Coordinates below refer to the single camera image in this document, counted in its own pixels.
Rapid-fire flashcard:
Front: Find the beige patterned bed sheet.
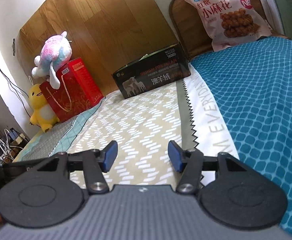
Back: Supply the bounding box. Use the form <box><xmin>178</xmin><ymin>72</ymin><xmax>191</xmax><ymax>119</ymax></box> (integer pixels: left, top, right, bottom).
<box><xmin>16</xmin><ymin>67</ymin><xmax>238</xmax><ymax>186</ymax></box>

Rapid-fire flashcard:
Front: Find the white folding rack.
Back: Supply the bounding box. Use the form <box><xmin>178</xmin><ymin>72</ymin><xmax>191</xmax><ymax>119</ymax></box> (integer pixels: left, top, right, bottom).
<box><xmin>0</xmin><ymin>126</ymin><xmax>18</xmax><ymax>165</ymax></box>

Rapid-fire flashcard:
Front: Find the yellow duck plush toy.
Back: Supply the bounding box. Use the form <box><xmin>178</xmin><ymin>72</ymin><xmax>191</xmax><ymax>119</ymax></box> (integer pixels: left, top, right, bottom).
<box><xmin>29</xmin><ymin>84</ymin><xmax>60</xmax><ymax>133</ymax></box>

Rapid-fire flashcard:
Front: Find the red gift bag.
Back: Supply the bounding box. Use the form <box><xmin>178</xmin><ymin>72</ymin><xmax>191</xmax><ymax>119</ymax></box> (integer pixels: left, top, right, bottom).
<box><xmin>40</xmin><ymin>57</ymin><xmax>104</xmax><ymax>122</ymax></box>

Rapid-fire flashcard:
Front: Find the black metal storage box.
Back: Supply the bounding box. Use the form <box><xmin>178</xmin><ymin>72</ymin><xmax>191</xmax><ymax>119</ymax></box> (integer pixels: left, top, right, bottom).
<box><xmin>112</xmin><ymin>43</ymin><xmax>191</xmax><ymax>99</ymax></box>

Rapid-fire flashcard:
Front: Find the blue patterned blanket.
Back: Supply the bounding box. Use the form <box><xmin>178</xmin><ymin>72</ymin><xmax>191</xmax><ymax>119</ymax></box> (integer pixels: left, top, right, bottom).
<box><xmin>191</xmin><ymin>37</ymin><xmax>292</xmax><ymax>235</ymax></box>

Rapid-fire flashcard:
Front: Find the pink blue plush toy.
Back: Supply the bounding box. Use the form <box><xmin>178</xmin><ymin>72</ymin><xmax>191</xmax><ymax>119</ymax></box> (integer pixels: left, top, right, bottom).
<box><xmin>31</xmin><ymin>31</ymin><xmax>72</xmax><ymax>89</ymax></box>

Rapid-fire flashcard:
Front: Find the pink twisted-snack bag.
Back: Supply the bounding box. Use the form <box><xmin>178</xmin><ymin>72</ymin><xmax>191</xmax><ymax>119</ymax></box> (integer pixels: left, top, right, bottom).
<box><xmin>184</xmin><ymin>0</ymin><xmax>271</xmax><ymax>51</ymax></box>

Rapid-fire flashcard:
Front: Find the brown wood wall panel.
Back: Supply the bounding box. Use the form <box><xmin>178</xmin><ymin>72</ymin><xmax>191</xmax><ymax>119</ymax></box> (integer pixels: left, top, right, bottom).
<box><xmin>15</xmin><ymin>0</ymin><xmax>177</xmax><ymax>95</ymax></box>

